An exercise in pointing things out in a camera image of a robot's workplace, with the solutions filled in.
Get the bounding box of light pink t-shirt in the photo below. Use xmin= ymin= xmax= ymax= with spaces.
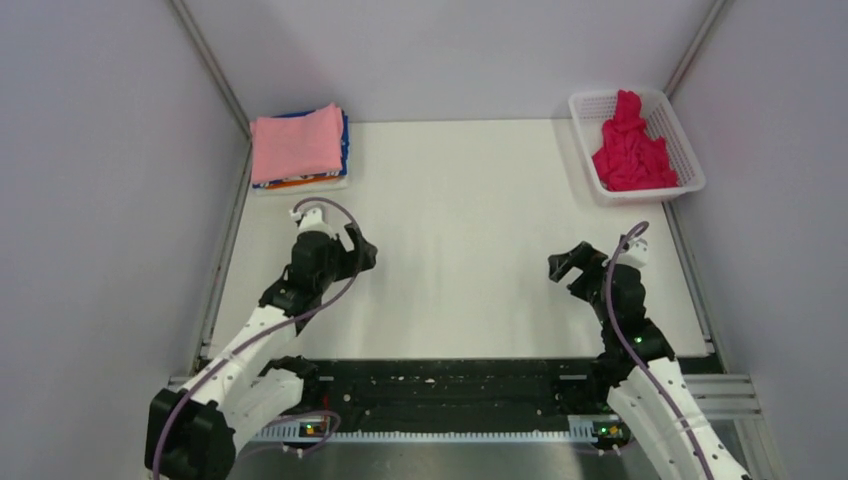
xmin=249 ymin=102 xmax=346 ymax=186

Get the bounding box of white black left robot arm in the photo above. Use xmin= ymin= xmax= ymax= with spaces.
xmin=144 ymin=220 xmax=378 ymax=479

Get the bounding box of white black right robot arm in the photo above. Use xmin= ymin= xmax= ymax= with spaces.
xmin=548 ymin=242 xmax=751 ymax=479

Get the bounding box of folded white orange t-shirt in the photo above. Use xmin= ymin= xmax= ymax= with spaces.
xmin=249 ymin=176 xmax=349 ymax=195

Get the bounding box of folded blue printed t-shirt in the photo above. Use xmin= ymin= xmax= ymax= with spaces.
xmin=251 ymin=109 xmax=350 ymax=190

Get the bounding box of magenta t-shirt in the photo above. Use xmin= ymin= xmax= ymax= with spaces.
xmin=592 ymin=90 xmax=678 ymax=192

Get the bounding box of white plastic laundry basket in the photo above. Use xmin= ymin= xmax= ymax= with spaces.
xmin=568 ymin=89 xmax=706 ymax=206

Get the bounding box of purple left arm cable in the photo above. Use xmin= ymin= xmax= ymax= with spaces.
xmin=150 ymin=196 xmax=362 ymax=480

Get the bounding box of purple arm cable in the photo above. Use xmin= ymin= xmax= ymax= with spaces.
xmin=150 ymin=196 xmax=362 ymax=480
xmin=604 ymin=220 xmax=717 ymax=480

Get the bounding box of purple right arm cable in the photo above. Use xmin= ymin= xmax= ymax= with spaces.
xmin=604 ymin=220 xmax=717 ymax=480

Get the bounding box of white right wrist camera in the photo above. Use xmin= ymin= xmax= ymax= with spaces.
xmin=618 ymin=237 xmax=650 ymax=269

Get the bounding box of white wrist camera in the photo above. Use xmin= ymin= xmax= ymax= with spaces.
xmin=290 ymin=206 xmax=335 ymax=237
xmin=618 ymin=237 xmax=650 ymax=269

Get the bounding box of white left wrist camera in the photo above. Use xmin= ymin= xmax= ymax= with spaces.
xmin=290 ymin=206 xmax=335 ymax=237

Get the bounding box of aluminium rail frame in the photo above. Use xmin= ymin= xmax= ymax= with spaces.
xmin=142 ymin=374 xmax=790 ymax=480

